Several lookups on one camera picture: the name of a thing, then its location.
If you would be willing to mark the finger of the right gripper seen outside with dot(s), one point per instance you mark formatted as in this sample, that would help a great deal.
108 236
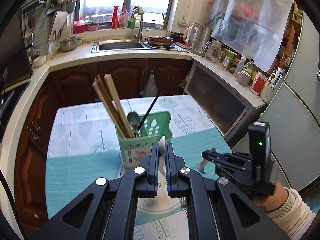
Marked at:
215 157

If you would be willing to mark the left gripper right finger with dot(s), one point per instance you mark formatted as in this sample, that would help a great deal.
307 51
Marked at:
176 187

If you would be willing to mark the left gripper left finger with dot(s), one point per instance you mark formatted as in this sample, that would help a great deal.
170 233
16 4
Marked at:
148 181

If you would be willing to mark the large steel soup spoon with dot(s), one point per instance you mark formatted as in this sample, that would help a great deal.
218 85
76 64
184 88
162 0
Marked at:
162 181

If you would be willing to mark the green plastic utensil holder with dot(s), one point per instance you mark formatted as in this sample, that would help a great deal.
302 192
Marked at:
133 150

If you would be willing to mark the small steel spoon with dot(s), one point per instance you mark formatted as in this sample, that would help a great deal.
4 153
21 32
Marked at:
134 121

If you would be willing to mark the black chopstick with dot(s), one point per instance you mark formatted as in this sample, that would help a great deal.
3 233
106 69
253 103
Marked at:
150 108

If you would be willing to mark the pale chopstick checkered end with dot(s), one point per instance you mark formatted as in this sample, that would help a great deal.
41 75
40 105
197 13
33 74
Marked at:
117 104
120 103

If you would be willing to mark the brown chopstick red end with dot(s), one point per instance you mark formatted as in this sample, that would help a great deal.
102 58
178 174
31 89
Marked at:
108 82
105 98

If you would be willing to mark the white sleeve forearm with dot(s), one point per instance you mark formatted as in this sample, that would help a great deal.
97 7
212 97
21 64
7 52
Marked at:
294 217

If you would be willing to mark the right hand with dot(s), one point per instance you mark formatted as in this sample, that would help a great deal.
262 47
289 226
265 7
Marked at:
273 202

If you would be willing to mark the steel oven cabinet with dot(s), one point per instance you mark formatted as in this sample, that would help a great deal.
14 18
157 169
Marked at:
230 106

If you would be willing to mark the patterned teal tablecloth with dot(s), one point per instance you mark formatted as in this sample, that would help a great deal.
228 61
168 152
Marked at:
83 146

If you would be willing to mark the red white canister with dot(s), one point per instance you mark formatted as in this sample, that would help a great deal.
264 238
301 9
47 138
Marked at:
258 83

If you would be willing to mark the white thermos jug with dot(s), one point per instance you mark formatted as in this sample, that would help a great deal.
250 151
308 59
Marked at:
272 85

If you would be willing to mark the white mug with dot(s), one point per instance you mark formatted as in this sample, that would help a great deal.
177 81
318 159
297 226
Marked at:
243 78

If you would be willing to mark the plastic bag on cabinet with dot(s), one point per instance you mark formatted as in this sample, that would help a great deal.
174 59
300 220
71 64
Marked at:
150 89

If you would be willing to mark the glass pitcher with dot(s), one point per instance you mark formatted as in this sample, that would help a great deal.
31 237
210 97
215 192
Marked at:
213 50

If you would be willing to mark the steel electric kettle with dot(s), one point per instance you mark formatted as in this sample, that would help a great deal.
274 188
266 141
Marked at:
197 36

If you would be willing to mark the red frying pan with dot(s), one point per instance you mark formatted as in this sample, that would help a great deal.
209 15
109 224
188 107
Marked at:
160 41

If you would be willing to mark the steel sink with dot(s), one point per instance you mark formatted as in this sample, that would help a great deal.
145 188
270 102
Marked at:
101 46

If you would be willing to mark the small steel pot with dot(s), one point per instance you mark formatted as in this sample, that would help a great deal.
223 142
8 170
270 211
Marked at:
70 43

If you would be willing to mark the red spray bottle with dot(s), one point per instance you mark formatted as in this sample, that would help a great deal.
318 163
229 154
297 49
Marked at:
115 18

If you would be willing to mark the pink soap bottle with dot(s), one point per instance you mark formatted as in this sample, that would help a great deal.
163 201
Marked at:
124 18

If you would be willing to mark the chrome faucet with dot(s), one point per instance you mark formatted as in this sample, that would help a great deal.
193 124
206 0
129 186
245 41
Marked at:
137 10

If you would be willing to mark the wooden cutting board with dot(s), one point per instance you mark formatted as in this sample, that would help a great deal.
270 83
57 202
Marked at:
58 22

